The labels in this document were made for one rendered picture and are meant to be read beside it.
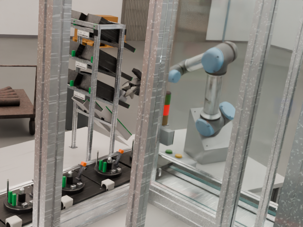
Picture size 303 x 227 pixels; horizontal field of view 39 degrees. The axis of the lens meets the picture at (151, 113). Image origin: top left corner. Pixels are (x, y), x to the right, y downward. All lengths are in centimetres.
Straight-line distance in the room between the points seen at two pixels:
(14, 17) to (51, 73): 1045
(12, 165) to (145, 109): 167
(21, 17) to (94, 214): 969
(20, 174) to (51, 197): 134
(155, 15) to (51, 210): 50
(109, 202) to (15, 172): 62
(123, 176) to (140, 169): 125
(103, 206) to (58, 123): 105
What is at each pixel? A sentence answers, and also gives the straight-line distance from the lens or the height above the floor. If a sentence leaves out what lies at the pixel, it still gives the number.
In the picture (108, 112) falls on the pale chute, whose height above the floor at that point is 118.
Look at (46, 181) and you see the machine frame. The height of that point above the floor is 147.
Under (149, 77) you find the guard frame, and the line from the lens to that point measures 78.
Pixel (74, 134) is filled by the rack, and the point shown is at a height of 95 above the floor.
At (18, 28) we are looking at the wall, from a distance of 1137.
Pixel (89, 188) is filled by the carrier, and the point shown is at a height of 97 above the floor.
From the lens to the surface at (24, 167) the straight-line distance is 239.
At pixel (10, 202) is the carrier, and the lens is 182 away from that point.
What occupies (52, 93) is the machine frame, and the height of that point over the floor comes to 167.
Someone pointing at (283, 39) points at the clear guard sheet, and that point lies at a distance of 65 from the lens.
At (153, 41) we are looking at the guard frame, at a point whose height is 181.
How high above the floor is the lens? 192
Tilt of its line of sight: 18 degrees down
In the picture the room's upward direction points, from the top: 7 degrees clockwise
